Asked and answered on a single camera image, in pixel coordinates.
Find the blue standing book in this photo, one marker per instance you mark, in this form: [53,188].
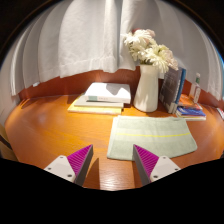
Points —
[182,83]

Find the pale green towel yellow stripe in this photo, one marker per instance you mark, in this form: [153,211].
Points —
[150,141]

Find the white fabric curtain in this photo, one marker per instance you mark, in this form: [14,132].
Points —
[193,40]
[73,36]

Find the small clear bottle green label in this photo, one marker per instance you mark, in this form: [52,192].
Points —
[196,90]

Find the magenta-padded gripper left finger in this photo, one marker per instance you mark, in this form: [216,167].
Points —
[59,166]

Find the thin grey-white book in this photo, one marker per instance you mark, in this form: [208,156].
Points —
[96,103]

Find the white flower bouquet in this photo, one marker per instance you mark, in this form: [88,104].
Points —
[153,51]

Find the red booklet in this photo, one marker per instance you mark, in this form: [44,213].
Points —
[220,113]

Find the dark grey standing book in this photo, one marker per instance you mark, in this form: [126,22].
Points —
[170,88]

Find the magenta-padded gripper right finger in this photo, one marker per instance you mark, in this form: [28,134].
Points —
[164,166]

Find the blue flat book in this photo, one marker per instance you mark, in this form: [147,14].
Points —
[191,113]

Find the thin yellow book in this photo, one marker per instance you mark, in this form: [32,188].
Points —
[90,110]

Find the white ceramic vase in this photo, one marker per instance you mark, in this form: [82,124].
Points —
[146,93]

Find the thick white book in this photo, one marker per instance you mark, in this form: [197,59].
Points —
[108,91]

